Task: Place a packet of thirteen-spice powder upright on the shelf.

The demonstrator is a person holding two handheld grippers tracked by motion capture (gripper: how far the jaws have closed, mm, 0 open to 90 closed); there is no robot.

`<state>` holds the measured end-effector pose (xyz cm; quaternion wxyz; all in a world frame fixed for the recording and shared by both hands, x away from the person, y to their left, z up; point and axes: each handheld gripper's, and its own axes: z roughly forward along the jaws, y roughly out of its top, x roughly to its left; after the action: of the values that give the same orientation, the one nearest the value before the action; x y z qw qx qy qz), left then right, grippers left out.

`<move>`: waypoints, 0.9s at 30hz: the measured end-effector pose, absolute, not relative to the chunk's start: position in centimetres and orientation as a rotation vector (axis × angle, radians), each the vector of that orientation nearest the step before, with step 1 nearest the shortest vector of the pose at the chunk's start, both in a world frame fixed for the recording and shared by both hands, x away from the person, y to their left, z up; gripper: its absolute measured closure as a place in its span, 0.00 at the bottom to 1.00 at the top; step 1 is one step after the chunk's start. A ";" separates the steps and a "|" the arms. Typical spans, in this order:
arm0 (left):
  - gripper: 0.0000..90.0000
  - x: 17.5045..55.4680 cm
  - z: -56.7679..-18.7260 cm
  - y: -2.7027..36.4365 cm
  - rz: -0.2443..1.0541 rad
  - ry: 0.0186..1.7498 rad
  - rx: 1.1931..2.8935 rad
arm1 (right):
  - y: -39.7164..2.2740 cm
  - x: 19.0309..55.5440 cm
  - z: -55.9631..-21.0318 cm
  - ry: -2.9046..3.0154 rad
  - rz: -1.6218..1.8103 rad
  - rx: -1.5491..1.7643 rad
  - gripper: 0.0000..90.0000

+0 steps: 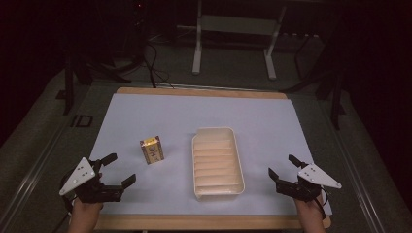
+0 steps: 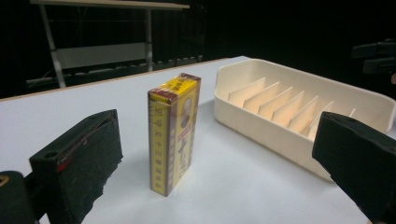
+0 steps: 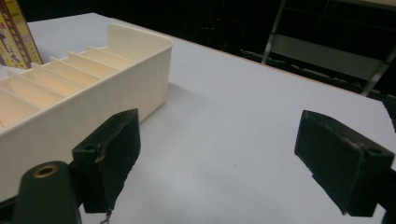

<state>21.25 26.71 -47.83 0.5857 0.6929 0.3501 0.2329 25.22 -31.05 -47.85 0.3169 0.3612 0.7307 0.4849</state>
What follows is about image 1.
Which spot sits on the black metal stand post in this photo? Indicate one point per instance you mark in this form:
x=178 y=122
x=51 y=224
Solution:
x=68 y=87

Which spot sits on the white ribbed plastic tray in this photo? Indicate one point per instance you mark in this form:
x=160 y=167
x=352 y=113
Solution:
x=217 y=165

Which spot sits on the white metal stand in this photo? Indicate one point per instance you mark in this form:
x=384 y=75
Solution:
x=197 y=48

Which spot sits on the person's left hand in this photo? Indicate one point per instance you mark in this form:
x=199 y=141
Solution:
x=85 y=209

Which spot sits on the person's right hand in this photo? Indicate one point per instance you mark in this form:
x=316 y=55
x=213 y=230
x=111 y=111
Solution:
x=309 y=210

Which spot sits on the small yellow patterned box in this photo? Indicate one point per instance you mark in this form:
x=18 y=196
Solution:
x=152 y=150

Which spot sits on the pale blue table mat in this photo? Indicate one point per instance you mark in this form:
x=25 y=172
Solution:
x=259 y=129

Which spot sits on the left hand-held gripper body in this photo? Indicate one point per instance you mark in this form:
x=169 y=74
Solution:
x=79 y=176

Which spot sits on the black rectangular floor bracket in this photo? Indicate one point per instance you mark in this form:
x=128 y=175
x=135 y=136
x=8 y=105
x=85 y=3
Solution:
x=82 y=120

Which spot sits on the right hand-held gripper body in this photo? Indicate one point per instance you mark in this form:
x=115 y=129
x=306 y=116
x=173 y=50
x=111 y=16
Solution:
x=315 y=176

